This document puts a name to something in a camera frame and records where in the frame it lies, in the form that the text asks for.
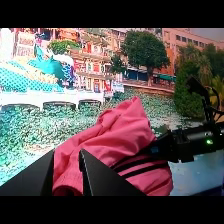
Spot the magenta garment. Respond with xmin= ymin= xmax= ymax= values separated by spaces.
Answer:
xmin=51 ymin=96 xmax=175 ymax=197

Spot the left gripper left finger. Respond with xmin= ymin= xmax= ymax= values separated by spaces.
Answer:
xmin=0 ymin=149 xmax=55 ymax=197

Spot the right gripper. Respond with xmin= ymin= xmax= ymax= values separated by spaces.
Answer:
xmin=145 ymin=122 xmax=224 ymax=165

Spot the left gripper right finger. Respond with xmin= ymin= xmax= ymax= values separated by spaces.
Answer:
xmin=78 ymin=148 xmax=148 ymax=197

